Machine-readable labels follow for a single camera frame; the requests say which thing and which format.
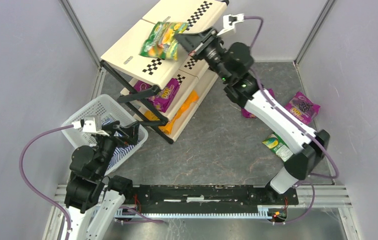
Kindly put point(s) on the purple candy bag on shelf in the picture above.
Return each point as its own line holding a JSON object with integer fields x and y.
{"x": 163, "y": 100}

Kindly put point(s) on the purple candy bag middle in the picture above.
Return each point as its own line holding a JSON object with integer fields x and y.
{"x": 248, "y": 114}

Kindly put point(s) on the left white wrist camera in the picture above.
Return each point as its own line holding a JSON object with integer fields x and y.
{"x": 89, "y": 124}

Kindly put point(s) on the purple candy bag right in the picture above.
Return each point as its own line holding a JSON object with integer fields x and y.
{"x": 302, "y": 108}

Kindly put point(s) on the orange candy bag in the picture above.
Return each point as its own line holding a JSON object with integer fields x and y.
{"x": 192, "y": 98}
{"x": 167, "y": 129}

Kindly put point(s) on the cream checkered three-tier shelf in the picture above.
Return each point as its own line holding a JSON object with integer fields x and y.
{"x": 142, "y": 77}

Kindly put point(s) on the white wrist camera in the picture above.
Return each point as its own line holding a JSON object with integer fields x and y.
{"x": 89, "y": 124}
{"x": 229, "y": 24}

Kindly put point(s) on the green candy bag back side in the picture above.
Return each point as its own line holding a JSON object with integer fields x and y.
{"x": 276, "y": 145}

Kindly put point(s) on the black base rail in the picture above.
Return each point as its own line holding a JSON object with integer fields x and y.
{"x": 207, "y": 199}

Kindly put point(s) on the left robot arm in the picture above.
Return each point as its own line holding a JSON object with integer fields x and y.
{"x": 92, "y": 198}

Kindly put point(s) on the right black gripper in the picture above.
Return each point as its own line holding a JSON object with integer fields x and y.
{"x": 200, "y": 45}

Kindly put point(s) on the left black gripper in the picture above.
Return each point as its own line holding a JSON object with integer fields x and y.
{"x": 119, "y": 131}

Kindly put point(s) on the white plastic mesh basket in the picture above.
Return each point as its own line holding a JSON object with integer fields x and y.
{"x": 105, "y": 107}

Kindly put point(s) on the green yellow candy bag front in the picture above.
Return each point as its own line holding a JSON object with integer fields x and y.
{"x": 161, "y": 42}

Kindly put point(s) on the blue striped cloth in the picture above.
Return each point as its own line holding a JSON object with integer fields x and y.
{"x": 119, "y": 155}

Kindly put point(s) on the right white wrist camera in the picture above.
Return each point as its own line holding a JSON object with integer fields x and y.
{"x": 229, "y": 24}

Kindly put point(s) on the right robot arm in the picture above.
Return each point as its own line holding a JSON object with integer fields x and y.
{"x": 243, "y": 87}

